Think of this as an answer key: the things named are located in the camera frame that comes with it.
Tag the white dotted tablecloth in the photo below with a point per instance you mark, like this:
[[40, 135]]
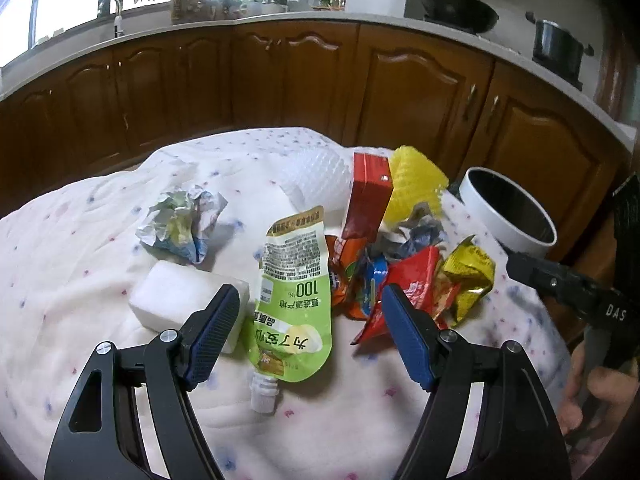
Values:
[[70, 259]]

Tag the orange snack wrapper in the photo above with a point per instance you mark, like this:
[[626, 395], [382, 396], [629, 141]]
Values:
[[357, 271]]

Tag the right hand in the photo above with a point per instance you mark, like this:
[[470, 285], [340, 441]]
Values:
[[612, 388]]

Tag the green yoghurt pouch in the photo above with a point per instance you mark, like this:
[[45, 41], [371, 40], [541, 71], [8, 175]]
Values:
[[289, 336]]

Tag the black wok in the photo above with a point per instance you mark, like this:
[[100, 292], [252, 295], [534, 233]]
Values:
[[473, 16]]

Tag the white paper ball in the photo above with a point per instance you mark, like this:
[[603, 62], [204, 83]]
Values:
[[182, 222]]

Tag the yellow foil wrapper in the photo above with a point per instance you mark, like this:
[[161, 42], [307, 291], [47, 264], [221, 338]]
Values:
[[470, 275]]

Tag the white rimmed black trash bin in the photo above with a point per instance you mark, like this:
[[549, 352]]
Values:
[[511, 214]]

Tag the white foam block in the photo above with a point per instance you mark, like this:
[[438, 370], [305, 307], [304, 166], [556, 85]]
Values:
[[170, 293]]

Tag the red carton box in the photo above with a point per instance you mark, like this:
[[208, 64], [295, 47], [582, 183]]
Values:
[[372, 186]]

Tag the brown wooden kitchen cabinets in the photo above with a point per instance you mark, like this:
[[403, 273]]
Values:
[[463, 102]]

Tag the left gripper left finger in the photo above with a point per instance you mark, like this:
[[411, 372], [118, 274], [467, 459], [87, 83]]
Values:
[[99, 435]]

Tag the red snack wrapper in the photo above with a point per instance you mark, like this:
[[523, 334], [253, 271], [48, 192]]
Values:
[[420, 277]]

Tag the yellow foam fruit net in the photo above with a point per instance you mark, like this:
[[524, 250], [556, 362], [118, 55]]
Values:
[[416, 179]]

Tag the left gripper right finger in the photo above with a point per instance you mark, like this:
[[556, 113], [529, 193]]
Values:
[[518, 435]]

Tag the kitchen faucet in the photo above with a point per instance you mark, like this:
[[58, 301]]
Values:
[[105, 5]]

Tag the white foam fruit net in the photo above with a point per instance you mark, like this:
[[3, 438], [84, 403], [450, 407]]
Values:
[[316, 177]]

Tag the black cooking pot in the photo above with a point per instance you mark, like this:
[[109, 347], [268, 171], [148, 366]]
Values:
[[557, 50]]

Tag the grey crumpled paper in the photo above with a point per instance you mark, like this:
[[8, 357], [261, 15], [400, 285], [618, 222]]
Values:
[[410, 236]]

